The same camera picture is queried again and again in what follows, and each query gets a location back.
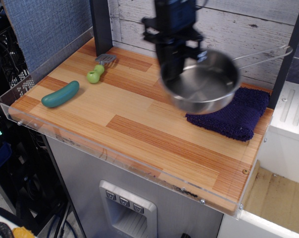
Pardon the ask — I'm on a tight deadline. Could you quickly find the stainless steel pot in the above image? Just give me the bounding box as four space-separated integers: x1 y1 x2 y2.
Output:
159 45 293 115

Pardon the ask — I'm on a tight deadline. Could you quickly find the green toy cucumber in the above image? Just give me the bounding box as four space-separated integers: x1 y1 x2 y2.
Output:
41 81 80 108

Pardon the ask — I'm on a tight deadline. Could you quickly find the yellow object at corner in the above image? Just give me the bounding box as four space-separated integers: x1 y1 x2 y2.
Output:
12 227 35 238

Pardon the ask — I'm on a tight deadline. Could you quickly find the silver toy fridge cabinet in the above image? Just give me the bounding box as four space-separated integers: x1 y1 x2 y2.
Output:
48 138 223 238

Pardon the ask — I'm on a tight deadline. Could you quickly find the white toy sink unit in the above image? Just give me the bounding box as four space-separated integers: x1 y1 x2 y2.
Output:
218 82 299 238

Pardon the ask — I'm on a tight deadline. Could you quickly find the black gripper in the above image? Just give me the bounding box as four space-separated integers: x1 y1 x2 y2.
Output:
142 0 204 81

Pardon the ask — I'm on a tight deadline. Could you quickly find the dark left vertical post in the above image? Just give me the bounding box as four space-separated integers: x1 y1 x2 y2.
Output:
89 0 113 56

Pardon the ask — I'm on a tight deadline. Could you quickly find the purple folded towel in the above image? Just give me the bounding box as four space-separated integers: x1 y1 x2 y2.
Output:
186 87 270 142

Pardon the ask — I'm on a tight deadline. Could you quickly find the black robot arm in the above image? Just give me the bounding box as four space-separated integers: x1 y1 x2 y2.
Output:
142 0 203 81

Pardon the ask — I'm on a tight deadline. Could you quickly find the blue fabric panel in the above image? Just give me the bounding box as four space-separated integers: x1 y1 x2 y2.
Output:
2 0 93 72

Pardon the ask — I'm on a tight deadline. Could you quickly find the dark vertical post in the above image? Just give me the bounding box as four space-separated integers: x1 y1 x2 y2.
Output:
89 0 113 56
270 0 299 109

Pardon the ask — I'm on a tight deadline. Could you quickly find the clear acrylic table guard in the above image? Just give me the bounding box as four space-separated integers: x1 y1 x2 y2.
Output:
0 30 264 217

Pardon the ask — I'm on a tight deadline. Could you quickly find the dark right vertical post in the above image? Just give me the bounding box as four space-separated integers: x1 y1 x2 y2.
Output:
270 0 299 109

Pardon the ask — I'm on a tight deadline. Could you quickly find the green handled toy spatula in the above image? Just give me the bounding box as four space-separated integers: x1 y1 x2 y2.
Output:
86 54 116 84

